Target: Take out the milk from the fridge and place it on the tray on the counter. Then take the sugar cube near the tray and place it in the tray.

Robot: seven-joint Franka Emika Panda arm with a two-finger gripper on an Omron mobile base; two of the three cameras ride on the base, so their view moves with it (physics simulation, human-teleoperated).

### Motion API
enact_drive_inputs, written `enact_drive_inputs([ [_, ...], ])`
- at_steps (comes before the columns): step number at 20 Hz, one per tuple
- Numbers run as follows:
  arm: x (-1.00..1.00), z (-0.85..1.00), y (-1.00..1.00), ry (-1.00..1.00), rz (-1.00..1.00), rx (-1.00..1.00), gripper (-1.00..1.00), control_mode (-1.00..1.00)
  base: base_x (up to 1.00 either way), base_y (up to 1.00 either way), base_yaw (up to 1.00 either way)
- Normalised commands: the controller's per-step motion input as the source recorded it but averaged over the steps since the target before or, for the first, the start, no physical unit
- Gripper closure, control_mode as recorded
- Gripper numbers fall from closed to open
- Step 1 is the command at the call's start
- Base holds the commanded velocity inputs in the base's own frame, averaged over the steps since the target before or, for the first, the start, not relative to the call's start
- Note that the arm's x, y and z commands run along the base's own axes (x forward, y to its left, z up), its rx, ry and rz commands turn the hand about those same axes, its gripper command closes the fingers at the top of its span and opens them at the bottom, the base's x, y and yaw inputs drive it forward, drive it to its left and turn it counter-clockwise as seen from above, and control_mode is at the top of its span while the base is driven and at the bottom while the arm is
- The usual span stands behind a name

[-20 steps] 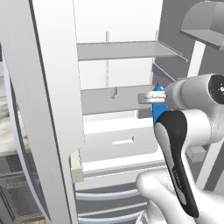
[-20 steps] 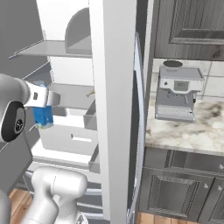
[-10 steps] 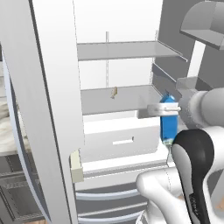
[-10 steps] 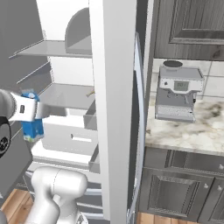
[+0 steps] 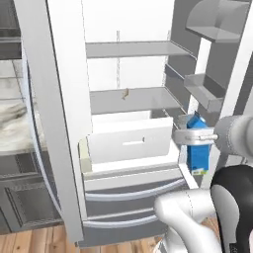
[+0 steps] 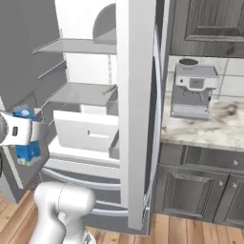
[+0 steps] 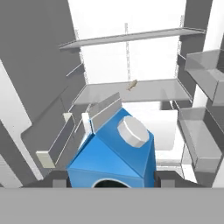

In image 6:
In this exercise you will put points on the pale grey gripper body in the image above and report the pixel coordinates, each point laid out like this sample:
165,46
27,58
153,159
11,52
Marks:
39,131

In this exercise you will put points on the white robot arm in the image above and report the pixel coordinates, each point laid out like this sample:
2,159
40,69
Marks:
57,206

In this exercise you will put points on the blue milk carton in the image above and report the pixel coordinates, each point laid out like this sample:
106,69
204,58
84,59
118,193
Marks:
28,154

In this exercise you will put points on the white fridge crisper drawer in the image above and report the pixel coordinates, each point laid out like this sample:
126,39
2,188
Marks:
82,132

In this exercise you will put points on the grey glass fridge shelf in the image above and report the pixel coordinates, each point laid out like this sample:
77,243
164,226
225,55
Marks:
79,46
79,93

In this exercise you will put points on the grey fridge door with bins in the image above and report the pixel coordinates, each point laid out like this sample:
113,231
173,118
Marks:
25,47

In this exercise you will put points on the white fridge door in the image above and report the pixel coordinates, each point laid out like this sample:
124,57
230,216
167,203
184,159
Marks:
135,95

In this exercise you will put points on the white open fridge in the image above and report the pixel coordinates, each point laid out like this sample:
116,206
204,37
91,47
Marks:
83,19

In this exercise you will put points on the small brown food item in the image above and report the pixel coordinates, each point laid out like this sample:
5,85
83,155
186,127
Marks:
109,89

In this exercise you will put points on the grey freezer drawer front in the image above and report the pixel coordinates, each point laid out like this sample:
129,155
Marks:
108,222

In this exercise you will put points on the silver coffee machine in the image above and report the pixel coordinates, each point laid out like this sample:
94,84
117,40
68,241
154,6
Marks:
192,95

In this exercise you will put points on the dark grey base cupboard door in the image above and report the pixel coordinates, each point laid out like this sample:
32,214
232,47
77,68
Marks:
233,203
190,193

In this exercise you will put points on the dark grey drawer front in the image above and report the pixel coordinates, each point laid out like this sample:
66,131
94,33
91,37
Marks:
213,158

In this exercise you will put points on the small silver cupboard knob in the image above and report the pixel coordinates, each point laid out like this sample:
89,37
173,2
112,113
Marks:
220,183
234,185

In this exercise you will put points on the small silver drawer knob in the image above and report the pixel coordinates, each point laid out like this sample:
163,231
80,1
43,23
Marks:
235,162

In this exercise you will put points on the dark grey wall cupboard door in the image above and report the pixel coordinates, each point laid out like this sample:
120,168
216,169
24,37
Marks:
209,28

